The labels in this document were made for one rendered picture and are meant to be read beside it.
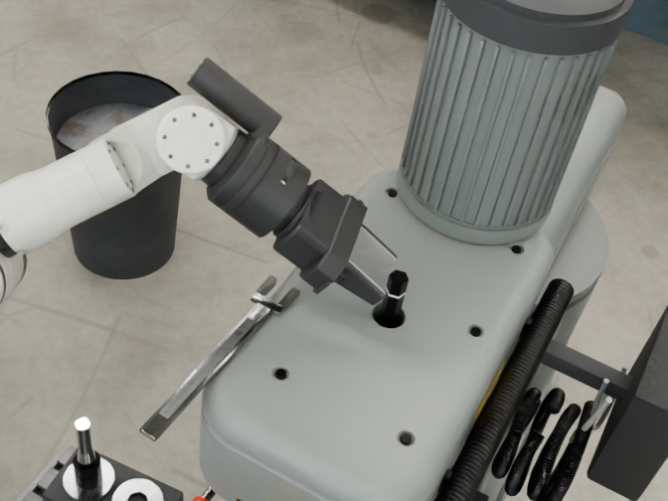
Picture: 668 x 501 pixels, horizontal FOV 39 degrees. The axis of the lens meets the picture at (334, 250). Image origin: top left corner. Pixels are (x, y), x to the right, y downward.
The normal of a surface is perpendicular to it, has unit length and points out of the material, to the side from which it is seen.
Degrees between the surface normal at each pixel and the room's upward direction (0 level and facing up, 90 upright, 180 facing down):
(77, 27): 0
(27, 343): 0
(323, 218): 30
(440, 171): 90
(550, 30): 90
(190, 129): 58
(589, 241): 0
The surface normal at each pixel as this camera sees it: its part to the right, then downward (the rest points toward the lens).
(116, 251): 0.06, 0.77
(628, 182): 0.12, -0.69
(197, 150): 0.15, 0.26
